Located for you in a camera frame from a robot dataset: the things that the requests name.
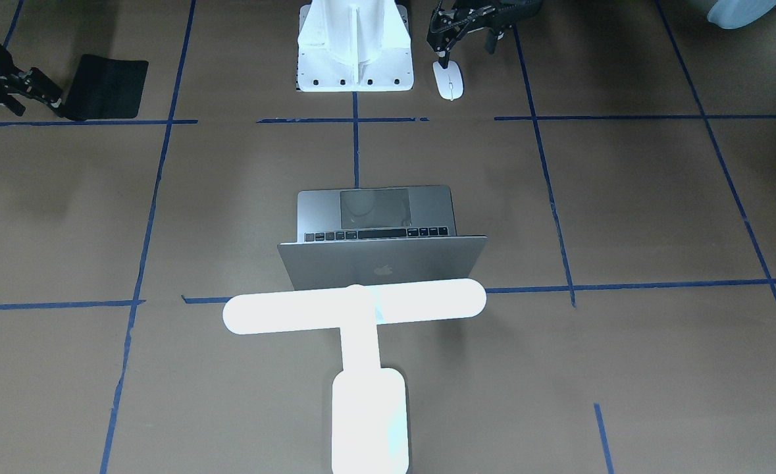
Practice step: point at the blue tape line crosswise near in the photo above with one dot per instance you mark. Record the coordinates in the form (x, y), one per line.
(268, 121)

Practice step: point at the grey laptop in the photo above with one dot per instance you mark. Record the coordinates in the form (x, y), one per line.
(372, 236)

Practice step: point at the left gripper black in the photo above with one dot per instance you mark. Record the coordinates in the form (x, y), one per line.
(451, 25)

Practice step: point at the blue tape line lengthwise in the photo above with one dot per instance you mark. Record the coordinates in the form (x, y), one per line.
(149, 226)
(545, 171)

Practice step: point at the blue tape line crosswise far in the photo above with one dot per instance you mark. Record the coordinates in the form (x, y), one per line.
(576, 288)

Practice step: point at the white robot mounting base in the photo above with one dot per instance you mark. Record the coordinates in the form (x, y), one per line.
(354, 46)

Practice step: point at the black mouse pad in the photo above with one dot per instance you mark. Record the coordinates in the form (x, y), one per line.
(105, 88)

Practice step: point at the white computer mouse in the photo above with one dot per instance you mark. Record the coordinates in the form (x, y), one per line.
(449, 80)

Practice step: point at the white desk lamp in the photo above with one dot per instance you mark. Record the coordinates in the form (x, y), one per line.
(369, 424)

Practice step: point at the blue tape line centre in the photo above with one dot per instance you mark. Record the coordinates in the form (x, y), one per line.
(356, 147)

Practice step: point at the blue tape line crosswise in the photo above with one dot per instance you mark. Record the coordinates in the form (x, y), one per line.
(576, 288)
(268, 121)

